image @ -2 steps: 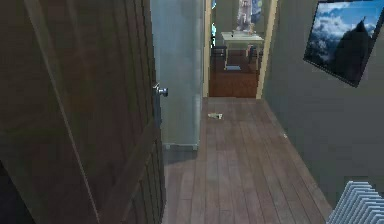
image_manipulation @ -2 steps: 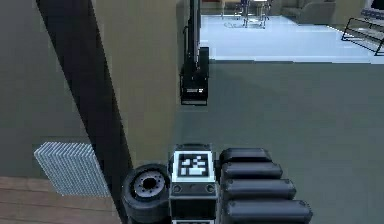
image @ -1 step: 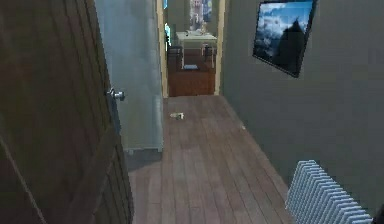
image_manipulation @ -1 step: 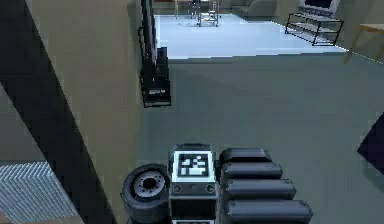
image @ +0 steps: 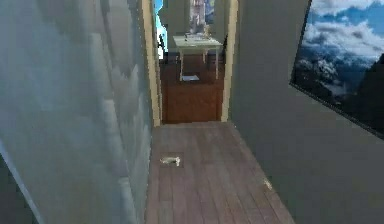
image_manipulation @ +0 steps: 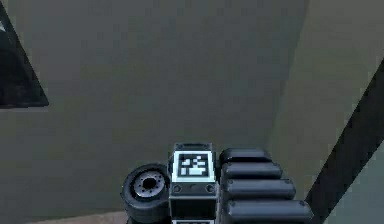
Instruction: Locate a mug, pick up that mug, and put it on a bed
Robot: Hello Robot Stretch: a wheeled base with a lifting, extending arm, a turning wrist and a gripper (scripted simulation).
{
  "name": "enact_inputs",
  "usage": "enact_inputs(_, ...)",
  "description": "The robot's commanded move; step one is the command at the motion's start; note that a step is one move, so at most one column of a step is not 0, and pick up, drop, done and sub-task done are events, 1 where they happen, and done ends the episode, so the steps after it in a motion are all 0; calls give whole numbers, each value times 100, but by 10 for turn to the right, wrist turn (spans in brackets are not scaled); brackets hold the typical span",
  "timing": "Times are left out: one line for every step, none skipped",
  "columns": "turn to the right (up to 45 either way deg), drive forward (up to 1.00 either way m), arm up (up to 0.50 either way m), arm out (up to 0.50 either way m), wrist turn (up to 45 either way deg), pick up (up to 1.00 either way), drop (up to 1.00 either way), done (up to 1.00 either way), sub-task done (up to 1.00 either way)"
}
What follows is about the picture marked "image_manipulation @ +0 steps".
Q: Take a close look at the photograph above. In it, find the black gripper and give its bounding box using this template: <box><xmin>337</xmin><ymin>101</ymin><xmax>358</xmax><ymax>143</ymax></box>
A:
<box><xmin>121</xmin><ymin>162</ymin><xmax>172</xmax><ymax>224</ymax></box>

